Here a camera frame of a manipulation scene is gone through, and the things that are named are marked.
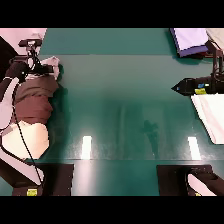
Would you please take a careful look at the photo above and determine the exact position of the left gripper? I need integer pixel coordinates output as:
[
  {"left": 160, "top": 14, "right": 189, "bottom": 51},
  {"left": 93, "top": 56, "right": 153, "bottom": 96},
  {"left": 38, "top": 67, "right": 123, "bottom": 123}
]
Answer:
[{"left": 29, "top": 63, "right": 56, "bottom": 77}]

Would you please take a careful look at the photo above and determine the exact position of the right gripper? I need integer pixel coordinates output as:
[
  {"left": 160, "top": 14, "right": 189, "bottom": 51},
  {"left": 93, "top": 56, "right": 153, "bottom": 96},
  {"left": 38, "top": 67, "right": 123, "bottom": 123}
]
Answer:
[{"left": 181, "top": 76, "right": 215, "bottom": 97}]

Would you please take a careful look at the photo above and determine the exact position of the small white garment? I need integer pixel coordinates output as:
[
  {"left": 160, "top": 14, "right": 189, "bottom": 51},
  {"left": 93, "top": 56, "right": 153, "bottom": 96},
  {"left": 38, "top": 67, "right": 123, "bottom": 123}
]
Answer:
[{"left": 38, "top": 55, "right": 62, "bottom": 81}]

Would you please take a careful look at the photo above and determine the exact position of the brown garment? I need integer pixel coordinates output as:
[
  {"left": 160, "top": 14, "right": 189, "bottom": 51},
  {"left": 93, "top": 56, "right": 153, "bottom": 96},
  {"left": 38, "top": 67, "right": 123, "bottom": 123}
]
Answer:
[{"left": 13, "top": 77, "right": 60, "bottom": 103}]

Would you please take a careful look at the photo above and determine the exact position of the pale pink garment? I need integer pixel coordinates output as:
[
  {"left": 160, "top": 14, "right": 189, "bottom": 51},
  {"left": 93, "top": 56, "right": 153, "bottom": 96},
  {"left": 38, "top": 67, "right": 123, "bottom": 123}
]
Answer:
[{"left": 0, "top": 27, "right": 48, "bottom": 56}]

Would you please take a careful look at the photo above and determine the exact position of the maroon garment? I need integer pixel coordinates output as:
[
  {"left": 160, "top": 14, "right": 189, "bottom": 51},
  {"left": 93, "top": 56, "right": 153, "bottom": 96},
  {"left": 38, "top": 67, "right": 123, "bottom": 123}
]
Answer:
[{"left": 14, "top": 96, "right": 55, "bottom": 126}]

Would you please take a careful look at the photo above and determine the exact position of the lavender garment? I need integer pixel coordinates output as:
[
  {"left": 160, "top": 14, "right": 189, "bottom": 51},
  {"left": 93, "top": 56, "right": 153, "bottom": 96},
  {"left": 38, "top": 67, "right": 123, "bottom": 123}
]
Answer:
[{"left": 169, "top": 27, "right": 210, "bottom": 59}]

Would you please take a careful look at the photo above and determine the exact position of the cream garment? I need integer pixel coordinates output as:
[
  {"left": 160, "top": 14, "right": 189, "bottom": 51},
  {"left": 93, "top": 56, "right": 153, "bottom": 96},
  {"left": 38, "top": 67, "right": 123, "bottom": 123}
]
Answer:
[{"left": 0, "top": 120, "right": 51, "bottom": 161}]

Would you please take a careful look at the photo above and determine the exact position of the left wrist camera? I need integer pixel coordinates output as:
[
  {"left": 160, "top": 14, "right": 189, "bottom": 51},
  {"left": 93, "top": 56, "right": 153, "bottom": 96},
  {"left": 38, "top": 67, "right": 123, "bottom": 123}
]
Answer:
[{"left": 18, "top": 38, "right": 43, "bottom": 65}]

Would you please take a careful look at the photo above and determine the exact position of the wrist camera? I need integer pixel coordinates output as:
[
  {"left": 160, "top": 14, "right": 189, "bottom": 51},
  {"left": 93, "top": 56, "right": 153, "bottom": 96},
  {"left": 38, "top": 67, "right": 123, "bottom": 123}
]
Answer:
[
  {"left": 18, "top": 38, "right": 43, "bottom": 65},
  {"left": 204, "top": 39, "right": 224, "bottom": 77}
]

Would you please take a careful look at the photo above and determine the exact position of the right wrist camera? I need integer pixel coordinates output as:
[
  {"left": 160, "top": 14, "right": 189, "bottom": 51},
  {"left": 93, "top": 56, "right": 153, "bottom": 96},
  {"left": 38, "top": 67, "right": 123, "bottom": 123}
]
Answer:
[{"left": 204, "top": 39, "right": 224, "bottom": 77}]

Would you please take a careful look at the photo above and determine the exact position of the black cable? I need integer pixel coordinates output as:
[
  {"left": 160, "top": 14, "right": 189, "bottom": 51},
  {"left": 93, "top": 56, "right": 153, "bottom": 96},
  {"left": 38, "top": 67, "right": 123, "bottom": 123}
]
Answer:
[{"left": 11, "top": 90, "right": 45, "bottom": 186}]

